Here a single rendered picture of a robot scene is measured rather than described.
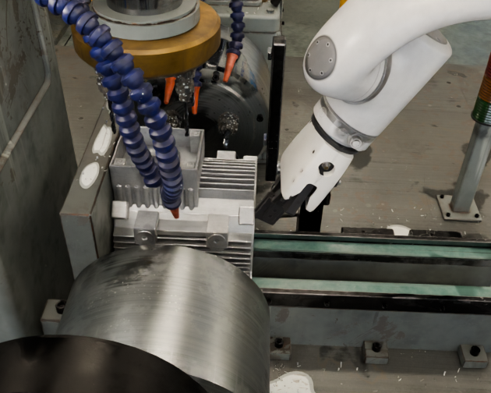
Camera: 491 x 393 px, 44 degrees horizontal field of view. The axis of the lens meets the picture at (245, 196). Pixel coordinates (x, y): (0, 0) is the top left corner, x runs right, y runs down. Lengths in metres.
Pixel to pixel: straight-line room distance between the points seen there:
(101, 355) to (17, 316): 0.57
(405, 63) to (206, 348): 0.36
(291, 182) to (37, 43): 0.44
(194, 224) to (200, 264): 0.19
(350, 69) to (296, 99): 1.04
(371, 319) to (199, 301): 0.43
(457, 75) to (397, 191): 0.61
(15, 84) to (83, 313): 0.36
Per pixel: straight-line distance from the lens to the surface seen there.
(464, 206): 1.35
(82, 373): 0.34
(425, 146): 1.55
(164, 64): 0.71
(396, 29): 0.62
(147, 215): 0.86
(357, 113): 0.72
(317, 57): 0.66
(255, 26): 1.24
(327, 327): 1.02
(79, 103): 1.68
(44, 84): 0.99
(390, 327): 1.03
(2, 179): 0.83
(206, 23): 0.76
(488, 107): 1.21
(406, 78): 0.70
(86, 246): 0.81
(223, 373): 0.61
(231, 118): 1.06
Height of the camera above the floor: 1.64
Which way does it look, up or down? 40 degrees down
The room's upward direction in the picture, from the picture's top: 2 degrees clockwise
